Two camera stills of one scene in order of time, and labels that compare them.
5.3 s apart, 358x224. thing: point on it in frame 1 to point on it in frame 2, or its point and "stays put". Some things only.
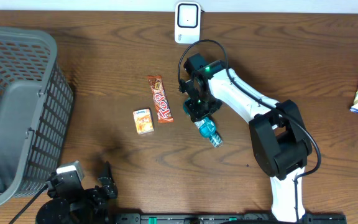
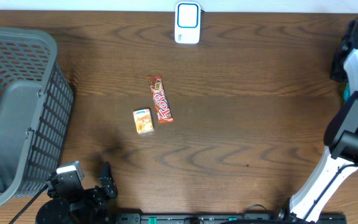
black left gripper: (100, 199) stays put
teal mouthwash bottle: (207, 128) to (347, 93)
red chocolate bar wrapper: (161, 101) stays put
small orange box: (143, 121) stays put
